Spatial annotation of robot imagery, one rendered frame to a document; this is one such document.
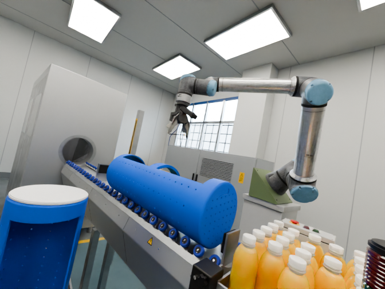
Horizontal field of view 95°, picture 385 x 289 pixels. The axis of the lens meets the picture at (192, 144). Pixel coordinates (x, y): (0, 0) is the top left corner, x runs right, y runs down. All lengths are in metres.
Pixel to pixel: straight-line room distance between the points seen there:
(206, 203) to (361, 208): 2.89
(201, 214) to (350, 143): 3.01
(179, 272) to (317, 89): 1.02
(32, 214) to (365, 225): 3.42
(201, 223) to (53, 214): 0.57
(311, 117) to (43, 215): 1.27
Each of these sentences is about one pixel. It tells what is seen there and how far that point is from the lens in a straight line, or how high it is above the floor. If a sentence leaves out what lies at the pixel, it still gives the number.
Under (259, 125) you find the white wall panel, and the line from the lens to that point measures 3.66.
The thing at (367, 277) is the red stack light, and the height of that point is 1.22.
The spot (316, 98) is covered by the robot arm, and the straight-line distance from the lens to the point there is 1.08.
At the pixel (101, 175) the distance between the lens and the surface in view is 1.82.
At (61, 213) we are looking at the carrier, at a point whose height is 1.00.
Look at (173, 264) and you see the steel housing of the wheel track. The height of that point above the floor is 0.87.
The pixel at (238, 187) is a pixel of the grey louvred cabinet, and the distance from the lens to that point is 2.56.
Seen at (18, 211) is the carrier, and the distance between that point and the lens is 0.93.
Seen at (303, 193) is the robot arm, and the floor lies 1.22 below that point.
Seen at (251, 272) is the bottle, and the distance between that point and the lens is 0.63.
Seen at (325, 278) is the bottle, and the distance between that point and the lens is 0.69.
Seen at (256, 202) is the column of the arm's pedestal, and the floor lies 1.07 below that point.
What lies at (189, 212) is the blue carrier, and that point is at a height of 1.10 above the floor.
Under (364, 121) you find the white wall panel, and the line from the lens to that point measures 3.54.
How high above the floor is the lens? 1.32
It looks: 3 degrees up
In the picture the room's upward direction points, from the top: 11 degrees clockwise
